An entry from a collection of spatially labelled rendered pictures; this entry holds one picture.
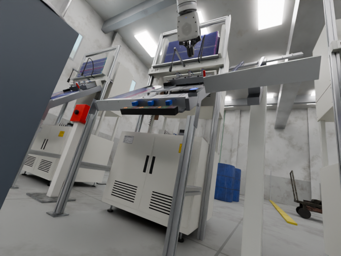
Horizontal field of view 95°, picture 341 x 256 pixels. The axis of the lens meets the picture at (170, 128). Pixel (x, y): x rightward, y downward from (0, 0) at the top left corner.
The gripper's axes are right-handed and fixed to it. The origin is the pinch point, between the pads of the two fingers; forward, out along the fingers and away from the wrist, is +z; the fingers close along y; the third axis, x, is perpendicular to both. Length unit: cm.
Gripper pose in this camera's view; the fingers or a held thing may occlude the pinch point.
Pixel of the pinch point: (191, 52)
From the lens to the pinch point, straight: 82.7
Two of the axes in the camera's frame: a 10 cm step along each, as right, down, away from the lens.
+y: 8.8, 0.5, -4.7
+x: 4.5, -3.9, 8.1
